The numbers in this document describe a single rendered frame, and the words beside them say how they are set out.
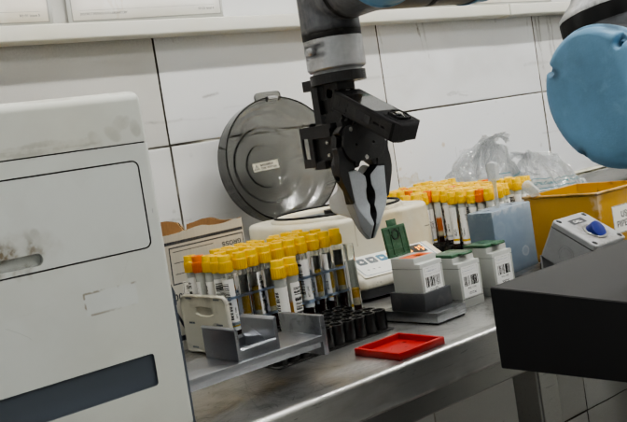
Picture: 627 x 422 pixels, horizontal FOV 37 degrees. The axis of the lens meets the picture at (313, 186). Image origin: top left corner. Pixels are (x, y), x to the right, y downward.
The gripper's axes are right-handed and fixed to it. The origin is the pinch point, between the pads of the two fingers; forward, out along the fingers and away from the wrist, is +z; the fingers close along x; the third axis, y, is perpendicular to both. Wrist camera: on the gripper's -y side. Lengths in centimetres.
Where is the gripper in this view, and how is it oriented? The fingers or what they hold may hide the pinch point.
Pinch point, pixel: (372, 228)
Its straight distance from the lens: 116.8
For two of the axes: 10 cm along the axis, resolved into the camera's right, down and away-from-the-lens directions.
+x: -7.5, 1.5, -6.5
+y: -6.4, 0.6, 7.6
